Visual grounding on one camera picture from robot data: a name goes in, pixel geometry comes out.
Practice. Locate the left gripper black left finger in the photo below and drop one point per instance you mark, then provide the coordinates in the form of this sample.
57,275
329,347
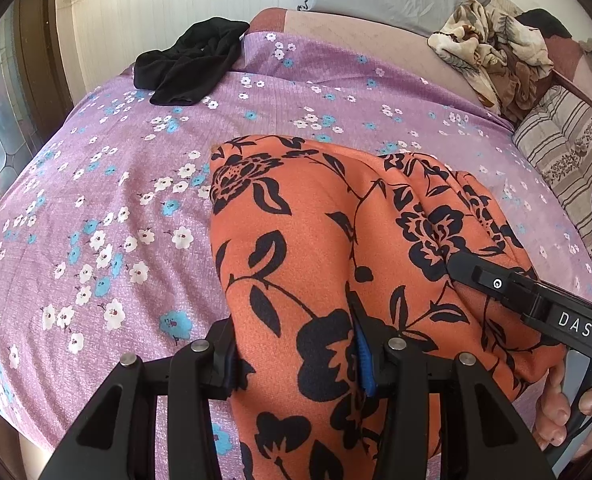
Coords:
113,437

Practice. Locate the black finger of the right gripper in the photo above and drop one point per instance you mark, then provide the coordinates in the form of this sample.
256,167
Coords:
514,291

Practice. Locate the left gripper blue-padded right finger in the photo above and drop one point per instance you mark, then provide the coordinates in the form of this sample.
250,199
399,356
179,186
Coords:
481,434

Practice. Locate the orange black floral blouse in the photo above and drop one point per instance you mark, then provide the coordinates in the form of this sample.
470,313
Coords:
302,232

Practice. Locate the person's right hand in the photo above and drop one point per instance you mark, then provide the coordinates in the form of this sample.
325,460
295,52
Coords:
553,411

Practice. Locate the striped floral cushion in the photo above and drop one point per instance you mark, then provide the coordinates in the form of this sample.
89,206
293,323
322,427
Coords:
556,139

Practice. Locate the purple floral bed sheet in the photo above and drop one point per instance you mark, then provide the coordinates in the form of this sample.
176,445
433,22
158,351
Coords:
104,235

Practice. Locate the brown cream floral blanket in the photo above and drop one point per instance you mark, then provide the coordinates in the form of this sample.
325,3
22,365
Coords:
505,62

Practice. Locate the pink padded sofa backrest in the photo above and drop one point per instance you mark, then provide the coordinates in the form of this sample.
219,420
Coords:
573,71

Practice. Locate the pink quilted mattress cover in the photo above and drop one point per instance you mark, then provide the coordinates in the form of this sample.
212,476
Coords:
376,35

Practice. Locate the black garment on headboard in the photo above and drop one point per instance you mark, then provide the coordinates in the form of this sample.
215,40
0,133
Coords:
546,23

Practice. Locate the brown wooden glass door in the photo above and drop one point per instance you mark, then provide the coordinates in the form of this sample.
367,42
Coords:
34,94

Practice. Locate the black crumpled garment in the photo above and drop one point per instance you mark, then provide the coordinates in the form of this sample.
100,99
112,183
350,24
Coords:
189,70

